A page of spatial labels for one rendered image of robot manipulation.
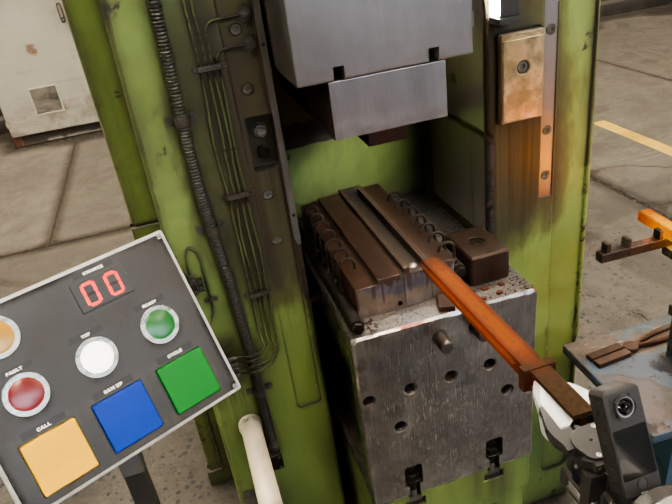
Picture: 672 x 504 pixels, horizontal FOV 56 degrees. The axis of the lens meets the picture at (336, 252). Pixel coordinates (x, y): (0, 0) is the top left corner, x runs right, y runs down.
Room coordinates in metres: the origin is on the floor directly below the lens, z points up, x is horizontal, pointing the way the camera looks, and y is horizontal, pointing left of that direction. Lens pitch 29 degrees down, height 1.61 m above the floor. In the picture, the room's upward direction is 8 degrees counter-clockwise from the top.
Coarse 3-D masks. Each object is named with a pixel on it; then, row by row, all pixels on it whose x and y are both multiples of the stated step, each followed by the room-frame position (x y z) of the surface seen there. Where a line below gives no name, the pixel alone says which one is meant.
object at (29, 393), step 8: (16, 384) 0.68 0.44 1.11; (24, 384) 0.68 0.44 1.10; (32, 384) 0.68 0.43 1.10; (40, 384) 0.68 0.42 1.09; (8, 392) 0.67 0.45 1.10; (16, 392) 0.67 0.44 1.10; (24, 392) 0.67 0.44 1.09; (32, 392) 0.67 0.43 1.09; (40, 392) 0.68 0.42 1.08; (8, 400) 0.66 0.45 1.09; (16, 400) 0.66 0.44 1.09; (24, 400) 0.66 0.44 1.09; (32, 400) 0.67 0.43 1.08; (40, 400) 0.67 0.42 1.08; (16, 408) 0.66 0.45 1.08; (24, 408) 0.66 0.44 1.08; (32, 408) 0.66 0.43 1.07
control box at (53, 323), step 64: (128, 256) 0.84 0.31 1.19; (0, 320) 0.72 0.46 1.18; (64, 320) 0.75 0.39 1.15; (128, 320) 0.78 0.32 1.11; (192, 320) 0.82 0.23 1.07; (0, 384) 0.67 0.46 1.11; (64, 384) 0.70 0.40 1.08; (128, 384) 0.72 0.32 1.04; (0, 448) 0.62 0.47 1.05; (128, 448) 0.67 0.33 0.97
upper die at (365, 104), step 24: (384, 72) 1.00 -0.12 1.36; (408, 72) 1.01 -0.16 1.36; (432, 72) 1.02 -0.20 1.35; (312, 96) 1.10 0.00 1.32; (336, 96) 0.98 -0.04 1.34; (360, 96) 0.99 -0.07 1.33; (384, 96) 1.00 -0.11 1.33; (408, 96) 1.01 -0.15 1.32; (432, 96) 1.02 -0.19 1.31; (336, 120) 0.98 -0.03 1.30; (360, 120) 0.99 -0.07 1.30; (384, 120) 1.00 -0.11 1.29; (408, 120) 1.01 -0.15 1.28
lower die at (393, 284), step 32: (384, 192) 1.37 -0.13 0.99; (320, 224) 1.28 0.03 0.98; (352, 224) 1.23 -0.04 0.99; (416, 224) 1.19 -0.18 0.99; (352, 256) 1.11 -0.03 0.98; (384, 256) 1.07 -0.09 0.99; (448, 256) 1.04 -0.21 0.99; (352, 288) 1.00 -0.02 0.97; (384, 288) 0.99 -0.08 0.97; (416, 288) 1.01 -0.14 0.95
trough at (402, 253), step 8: (352, 192) 1.40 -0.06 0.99; (360, 192) 1.38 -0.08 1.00; (352, 200) 1.37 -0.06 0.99; (360, 200) 1.36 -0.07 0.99; (368, 200) 1.33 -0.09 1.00; (360, 208) 1.32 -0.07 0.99; (368, 208) 1.31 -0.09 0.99; (368, 216) 1.27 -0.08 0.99; (376, 216) 1.26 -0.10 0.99; (376, 224) 1.23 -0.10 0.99; (384, 224) 1.22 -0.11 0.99; (384, 232) 1.18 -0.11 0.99; (392, 232) 1.18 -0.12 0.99; (392, 240) 1.14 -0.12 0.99; (400, 240) 1.13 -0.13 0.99; (400, 248) 1.10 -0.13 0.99; (408, 248) 1.09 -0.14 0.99; (400, 256) 1.07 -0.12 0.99; (408, 256) 1.07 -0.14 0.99; (416, 256) 1.05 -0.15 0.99
